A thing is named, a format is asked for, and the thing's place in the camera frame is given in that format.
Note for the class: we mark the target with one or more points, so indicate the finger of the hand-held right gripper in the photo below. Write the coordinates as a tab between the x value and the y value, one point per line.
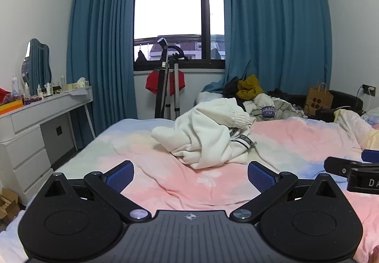
371	156
337	165

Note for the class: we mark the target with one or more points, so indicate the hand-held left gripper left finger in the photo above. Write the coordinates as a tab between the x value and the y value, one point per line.
120	175

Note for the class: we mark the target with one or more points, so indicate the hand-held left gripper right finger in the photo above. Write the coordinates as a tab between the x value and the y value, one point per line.
262	177

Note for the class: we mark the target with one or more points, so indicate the white pants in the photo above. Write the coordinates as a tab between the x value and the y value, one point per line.
201	132

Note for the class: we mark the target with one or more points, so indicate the cream yellow blanket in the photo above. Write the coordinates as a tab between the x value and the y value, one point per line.
355	124

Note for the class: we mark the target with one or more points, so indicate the pastel bed duvet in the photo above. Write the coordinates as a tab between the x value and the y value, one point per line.
165	174

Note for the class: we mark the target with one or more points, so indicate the black sofa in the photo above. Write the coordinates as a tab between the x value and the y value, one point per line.
343	97

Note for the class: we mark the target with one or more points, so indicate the brown paper bag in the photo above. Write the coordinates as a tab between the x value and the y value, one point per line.
318	101

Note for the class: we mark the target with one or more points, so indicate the grey white jacket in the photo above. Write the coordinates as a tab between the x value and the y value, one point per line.
266	103

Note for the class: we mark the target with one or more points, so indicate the mustard yellow garment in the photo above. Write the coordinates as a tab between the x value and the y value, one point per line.
248	87

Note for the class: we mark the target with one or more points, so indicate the dark garment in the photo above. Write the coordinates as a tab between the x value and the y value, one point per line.
231	88

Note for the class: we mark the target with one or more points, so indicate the white dresser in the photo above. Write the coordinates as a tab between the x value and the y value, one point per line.
26	159

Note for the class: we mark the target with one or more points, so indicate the black and silver tripod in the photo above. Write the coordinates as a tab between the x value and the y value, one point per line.
161	88

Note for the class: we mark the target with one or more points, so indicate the red cloth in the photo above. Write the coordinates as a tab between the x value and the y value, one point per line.
152	82

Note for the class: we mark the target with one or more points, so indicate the tissue box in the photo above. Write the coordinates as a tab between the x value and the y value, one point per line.
82	83

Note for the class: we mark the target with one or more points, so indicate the tall white bottle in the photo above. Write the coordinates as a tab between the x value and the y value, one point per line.
62	82

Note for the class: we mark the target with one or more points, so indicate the cardboard boxes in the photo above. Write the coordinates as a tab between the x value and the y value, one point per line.
9	206

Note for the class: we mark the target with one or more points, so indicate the orange box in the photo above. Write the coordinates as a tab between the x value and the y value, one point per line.
10	107

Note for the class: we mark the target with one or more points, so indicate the blue curtain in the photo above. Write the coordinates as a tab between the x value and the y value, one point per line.
275	29
100	44

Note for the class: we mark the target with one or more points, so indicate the wavy edged mirror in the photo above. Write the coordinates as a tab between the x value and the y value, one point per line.
37	64

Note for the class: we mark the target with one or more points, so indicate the red bag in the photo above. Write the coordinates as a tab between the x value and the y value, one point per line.
4	94

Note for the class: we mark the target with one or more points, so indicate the dark framed window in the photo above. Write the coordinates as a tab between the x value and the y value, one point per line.
168	8

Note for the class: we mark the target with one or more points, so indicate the wall socket with charger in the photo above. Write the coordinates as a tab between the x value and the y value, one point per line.
368	90

